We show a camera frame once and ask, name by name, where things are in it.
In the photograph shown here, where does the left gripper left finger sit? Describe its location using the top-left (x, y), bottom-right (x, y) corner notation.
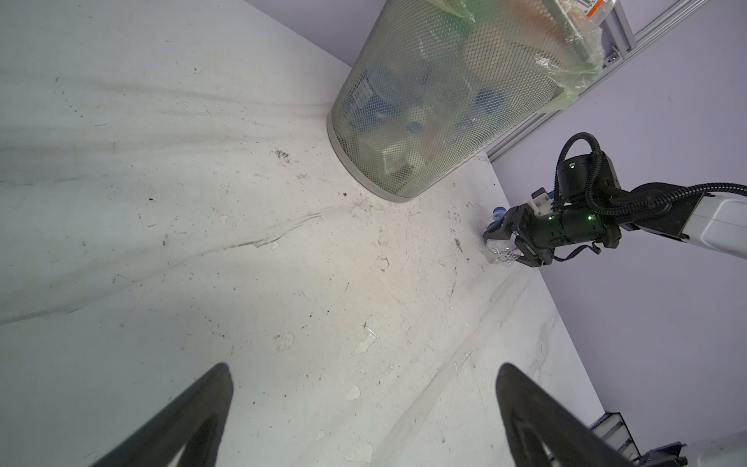
top-left (95, 363), bottom-right (233, 466)

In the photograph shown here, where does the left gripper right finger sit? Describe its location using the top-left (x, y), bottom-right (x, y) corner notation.
top-left (495, 363), bottom-right (630, 466)

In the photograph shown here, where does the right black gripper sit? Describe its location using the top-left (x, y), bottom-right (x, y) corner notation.
top-left (482, 205), bottom-right (622, 268)

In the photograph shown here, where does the blue cap bottle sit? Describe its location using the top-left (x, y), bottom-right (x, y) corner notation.
top-left (486, 206), bottom-right (521, 266)

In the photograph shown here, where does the orange label bottle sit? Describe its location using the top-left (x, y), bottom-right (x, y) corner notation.
top-left (560, 0), bottom-right (618, 25)

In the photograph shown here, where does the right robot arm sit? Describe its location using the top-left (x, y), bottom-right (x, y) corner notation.
top-left (482, 132), bottom-right (746, 268)

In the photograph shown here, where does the mesh waste bin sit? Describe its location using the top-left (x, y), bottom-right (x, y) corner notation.
top-left (327, 1), bottom-right (554, 202)

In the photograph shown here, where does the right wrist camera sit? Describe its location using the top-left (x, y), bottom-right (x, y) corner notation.
top-left (528, 187), bottom-right (554, 217)

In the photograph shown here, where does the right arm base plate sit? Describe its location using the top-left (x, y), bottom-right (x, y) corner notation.
top-left (636, 442), bottom-right (689, 467)

